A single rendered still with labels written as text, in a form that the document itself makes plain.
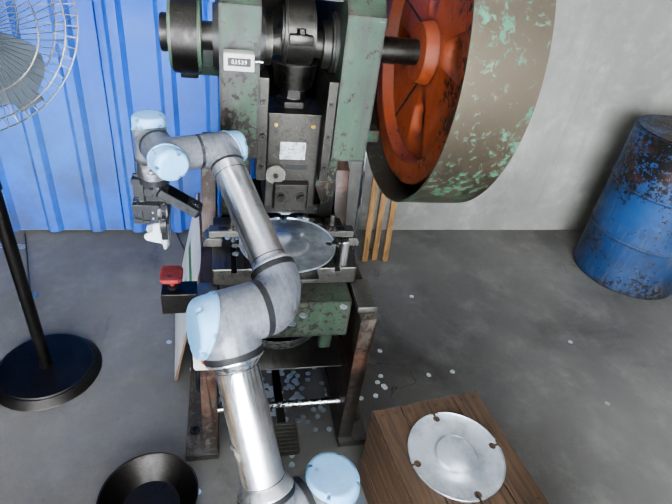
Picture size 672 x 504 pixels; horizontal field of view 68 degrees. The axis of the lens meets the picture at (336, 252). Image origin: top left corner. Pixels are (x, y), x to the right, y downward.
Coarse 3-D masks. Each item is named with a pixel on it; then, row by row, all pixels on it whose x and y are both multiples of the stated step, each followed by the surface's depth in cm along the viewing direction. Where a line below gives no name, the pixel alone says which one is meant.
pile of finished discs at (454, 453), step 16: (432, 416) 159; (448, 416) 159; (464, 416) 160; (416, 432) 153; (432, 432) 154; (448, 432) 155; (464, 432) 155; (480, 432) 156; (416, 448) 149; (432, 448) 149; (448, 448) 149; (464, 448) 150; (480, 448) 151; (496, 448) 152; (432, 464) 145; (448, 464) 145; (464, 464) 145; (480, 464) 147; (496, 464) 147; (432, 480) 141; (448, 480) 141; (464, 480) 142; (480, 480) 143; (496, 480) 143; (448, 496) 137; (464, 496) 138
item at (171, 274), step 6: (162, 270) 138; (168, 270) 138; (174, 270) 138; (180, 270) 139; (162, 276) 136; (168, 276) 136; (174, 276) 136; (180, 276) 137; (162, 282) 135; (168, 282) 135; (174, 282) 136; (180, 282) 136
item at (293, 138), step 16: (304, 96) 141; (272, 112) 132; (288, 112) 133; (304, 112) 135; (320, 112) 136; (272, 128) 134; (288, 128) 135; (304, 128) 136; (320, 128) 137; (272, 144) 137; (288, 144) 137; (304, 144) 138; (272, 160) 139; (288, 160) 140; (304, 160) 141; (272, 176) 141; (288, 176) 143; (304, 176) 144; (272, 192) 145; (288, 192) 143; (304, 192) 144; (288, 208) 146; (304, 208) 147
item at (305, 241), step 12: (276, 228) 158; (288, 228) 159; (300, 228) 159; (312, 228) 160; (240, 240) 150; (288, 240) 152; (300, 240) 153; (312, 240) 155; (324, 240) 156; (288, 252) 147; (300, 252) 148; (312, 252) 150; (324, 252) 150; (300, 264) 144; (312, 264) 145; (324, 264) 145
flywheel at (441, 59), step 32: (416, 0) 146; (448, 0) 125; (416, 32) 137; (448, 32) 126; (384, 64) 166; (416, 64) 137; (448, 64) 128; (384, 96) 167; (416, 96) 147; (448, 96) 126; (384, 128) 165; (416, 128) 150; (448, 128) 118; (416, 160) 143
